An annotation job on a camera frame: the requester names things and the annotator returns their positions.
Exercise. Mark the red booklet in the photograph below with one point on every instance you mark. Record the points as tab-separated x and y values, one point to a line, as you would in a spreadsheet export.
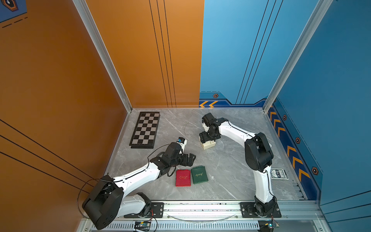
183	178

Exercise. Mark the left circuit board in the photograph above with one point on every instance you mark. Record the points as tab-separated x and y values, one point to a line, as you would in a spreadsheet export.
142	226

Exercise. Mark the right circuit board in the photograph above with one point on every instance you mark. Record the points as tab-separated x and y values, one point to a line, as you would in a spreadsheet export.
267	226

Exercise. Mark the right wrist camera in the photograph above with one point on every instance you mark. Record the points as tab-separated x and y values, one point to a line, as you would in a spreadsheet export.
208	120

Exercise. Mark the aluminium corner post left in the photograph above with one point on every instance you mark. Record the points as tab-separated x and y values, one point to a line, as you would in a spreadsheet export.
91	26

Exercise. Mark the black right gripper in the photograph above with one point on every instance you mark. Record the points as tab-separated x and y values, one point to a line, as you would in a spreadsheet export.
203	137

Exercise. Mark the circuit board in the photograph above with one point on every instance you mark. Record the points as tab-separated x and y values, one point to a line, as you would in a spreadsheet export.
142	226
267	226

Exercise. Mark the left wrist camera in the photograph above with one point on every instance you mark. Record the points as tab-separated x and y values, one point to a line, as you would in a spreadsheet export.
182	142

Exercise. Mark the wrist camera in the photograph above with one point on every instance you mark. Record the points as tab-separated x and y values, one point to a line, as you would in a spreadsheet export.
208	120
182	142

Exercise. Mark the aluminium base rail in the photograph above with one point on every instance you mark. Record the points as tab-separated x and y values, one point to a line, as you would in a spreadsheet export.
200	211

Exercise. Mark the green booklet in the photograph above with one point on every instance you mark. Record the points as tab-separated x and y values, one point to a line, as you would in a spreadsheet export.
199	175

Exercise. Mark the aluminium corner post right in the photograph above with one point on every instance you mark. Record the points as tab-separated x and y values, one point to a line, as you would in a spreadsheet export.
311	26

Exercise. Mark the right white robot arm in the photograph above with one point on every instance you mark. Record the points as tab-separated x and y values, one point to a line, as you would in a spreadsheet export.
258	156

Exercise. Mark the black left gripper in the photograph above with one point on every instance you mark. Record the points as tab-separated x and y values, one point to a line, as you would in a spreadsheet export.
185	162

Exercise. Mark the black white chessboard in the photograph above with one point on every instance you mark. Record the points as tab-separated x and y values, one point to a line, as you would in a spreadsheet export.
144	134

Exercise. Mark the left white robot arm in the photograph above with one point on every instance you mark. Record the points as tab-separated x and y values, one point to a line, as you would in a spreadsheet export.
110	197

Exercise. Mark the playing card deck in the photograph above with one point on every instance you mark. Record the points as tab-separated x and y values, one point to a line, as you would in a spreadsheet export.
279	174

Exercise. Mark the aluminium corner post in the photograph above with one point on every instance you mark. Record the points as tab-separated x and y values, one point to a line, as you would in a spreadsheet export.
311	26
91	26

